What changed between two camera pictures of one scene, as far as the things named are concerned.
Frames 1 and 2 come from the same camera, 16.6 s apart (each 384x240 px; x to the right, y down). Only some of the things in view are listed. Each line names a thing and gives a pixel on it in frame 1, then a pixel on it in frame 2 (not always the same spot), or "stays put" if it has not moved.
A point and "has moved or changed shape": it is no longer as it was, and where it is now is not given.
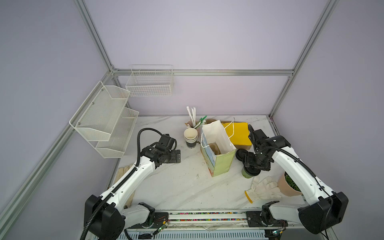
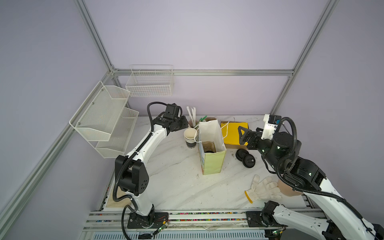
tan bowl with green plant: x=287 y=186 stays put
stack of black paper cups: x=190 y=135 stays put
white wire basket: x=148 y=80 stays put
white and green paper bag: x=217 y=150 has moved or changed shape
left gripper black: x=174 y=159 to x=184 y=122
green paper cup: x=244 y=174 to x=209 y=146
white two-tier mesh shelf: x=103 y=120 stays put
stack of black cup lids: x=240 y=153 stays put
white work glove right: x=265 y=189 stays put
